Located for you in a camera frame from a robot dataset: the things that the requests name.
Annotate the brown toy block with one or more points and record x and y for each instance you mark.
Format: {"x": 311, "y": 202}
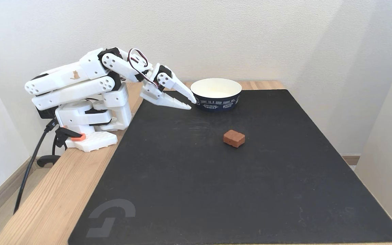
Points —
{"x": 234, "y": 137}

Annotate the navy paper bowl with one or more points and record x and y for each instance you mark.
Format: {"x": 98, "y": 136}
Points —
{"x": 216, "y": 93}

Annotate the black desk mat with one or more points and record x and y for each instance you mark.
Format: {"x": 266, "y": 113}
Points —
{"x": 237, "y": 177}

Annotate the black clamp orange trigger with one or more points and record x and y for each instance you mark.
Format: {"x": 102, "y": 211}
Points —
{"x": 63, "y": 133}

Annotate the black power adapter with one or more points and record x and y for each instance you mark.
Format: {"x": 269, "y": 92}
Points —
{"x": 46, "y": 113}

